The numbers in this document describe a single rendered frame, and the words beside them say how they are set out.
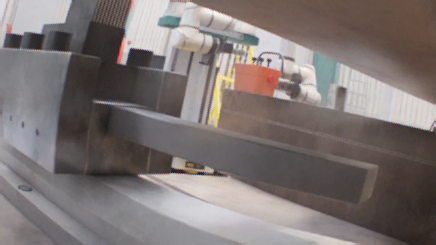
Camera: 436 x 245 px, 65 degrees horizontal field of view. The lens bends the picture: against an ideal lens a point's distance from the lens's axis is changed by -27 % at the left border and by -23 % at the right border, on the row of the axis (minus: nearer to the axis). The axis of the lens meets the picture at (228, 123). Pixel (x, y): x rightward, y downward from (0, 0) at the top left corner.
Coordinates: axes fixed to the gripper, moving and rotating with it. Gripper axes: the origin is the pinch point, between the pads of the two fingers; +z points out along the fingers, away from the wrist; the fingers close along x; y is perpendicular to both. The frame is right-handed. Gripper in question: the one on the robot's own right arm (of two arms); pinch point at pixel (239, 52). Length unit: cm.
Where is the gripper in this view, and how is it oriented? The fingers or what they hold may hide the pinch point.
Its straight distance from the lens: 199.0
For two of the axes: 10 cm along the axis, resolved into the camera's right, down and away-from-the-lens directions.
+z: 8.0, 1.3, 5.8
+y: 1.9, -9.8, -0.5
